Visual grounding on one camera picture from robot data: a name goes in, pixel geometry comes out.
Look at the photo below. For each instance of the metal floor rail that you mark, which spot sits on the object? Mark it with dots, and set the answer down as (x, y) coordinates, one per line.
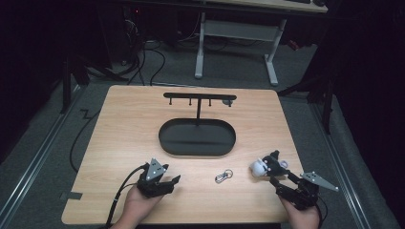
(35, 159)
(340, 165)

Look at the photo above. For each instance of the small red item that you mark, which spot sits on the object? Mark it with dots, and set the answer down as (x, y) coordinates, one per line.
(293, 44)

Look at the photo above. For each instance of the grey tape piece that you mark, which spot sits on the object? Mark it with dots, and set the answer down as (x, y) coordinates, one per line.
(72, 196)

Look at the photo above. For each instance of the person's right hand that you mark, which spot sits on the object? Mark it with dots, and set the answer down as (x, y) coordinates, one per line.
(302, 218)

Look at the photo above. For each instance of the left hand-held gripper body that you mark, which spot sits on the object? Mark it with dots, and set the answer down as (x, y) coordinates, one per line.
(154, 171)

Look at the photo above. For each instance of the desk with white legs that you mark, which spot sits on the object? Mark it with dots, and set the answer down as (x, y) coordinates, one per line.
(242, 30)

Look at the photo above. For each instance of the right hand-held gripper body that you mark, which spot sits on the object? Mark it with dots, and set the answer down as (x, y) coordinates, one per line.
(302, 194)

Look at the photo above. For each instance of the black computer tower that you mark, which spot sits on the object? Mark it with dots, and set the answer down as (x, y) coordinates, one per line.
(132, 31)

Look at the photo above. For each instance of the black metal stand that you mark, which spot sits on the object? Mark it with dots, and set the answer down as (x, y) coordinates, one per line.
(67, 86)
(326, 105)

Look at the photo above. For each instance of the black key rack with tray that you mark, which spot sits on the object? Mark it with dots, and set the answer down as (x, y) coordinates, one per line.
(197, 138)

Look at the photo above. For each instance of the person's left hand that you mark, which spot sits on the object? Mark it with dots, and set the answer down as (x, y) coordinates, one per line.
(140, 203)

